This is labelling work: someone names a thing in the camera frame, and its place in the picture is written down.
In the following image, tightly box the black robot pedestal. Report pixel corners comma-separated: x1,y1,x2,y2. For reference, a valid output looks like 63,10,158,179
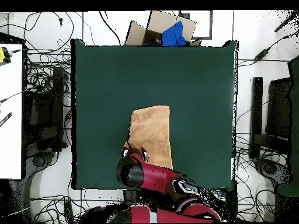
123,189,141,206

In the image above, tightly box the yellow and black device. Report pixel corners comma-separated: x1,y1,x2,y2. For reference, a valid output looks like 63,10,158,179
0,46,12,67

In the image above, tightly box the black floor box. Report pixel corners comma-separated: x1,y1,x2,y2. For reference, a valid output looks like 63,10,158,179
225,179,238,215

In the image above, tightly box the tan terry towel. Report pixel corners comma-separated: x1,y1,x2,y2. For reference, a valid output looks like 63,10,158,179
123,105,174,170

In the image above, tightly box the thin black cable with plug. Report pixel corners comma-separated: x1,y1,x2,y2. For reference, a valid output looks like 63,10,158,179
23,11,75,51

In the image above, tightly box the black flat strip tool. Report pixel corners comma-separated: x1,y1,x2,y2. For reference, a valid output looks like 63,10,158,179
0,112,13,127

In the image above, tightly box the black tripod leg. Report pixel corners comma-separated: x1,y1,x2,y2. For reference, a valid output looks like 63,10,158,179
274,10,299,33

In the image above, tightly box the open cardboard box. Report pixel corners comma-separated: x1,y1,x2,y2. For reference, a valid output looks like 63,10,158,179
125,10,202,47

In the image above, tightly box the black power strip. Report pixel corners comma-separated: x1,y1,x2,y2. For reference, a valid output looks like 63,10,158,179
64,201,75,223

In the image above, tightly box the blue garment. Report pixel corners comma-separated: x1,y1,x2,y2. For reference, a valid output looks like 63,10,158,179
161,20,187,47

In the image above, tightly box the dark square floor frame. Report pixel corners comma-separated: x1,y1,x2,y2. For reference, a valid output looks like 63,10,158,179
178,10,213,40

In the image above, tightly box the black upright bar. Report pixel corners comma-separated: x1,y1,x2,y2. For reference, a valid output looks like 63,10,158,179
249,76,264,160

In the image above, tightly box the dark green fabric piece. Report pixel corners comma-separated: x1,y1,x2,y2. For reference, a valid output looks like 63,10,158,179
276,55,299,197

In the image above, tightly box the dark green table cloth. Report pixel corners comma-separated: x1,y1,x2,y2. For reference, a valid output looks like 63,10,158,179
70,38,239,190

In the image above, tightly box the black power adapter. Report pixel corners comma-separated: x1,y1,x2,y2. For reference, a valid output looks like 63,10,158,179
254,48,269,61

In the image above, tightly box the white desk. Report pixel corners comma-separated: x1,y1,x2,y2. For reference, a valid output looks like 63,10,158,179
0,43,23,180

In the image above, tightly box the thick black cable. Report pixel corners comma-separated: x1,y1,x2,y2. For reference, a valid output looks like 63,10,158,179
98,10,123,47

